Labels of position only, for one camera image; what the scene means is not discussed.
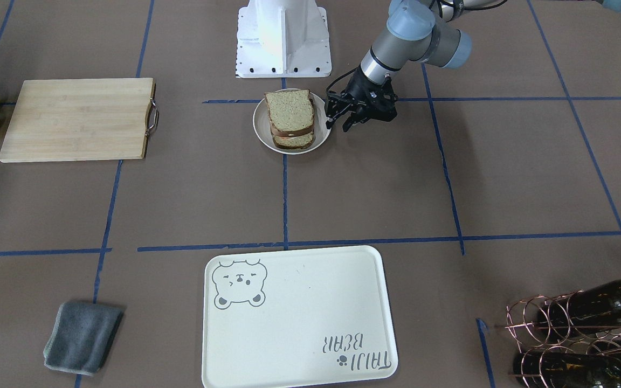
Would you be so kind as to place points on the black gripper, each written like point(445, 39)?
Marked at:
point(357, 86)

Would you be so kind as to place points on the bread slice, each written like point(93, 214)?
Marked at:
point(291, 112)
point(294, 143)

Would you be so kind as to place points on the white round plate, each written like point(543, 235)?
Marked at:
point(262, 126)

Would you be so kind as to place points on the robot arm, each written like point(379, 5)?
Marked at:
point(415, 31)

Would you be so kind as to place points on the cream bear tray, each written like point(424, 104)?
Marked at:
point(301, 317)

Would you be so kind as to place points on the wooden cutting board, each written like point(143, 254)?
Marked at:
point(62, 120)

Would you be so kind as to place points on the green wine bottle middle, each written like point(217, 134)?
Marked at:
point(569, 372)

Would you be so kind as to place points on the green wine bottle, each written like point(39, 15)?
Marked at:
point(584, 313)
point(569, 372)

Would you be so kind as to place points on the green wine bottle front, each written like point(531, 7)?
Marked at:
point(584, 313)

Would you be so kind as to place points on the folded grey cloth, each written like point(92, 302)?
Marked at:
point(82, 337)

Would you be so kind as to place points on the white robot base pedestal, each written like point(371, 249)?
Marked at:
point(282, 39)

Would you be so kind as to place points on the copper wire bottle rack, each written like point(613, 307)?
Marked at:
point(520, 320)

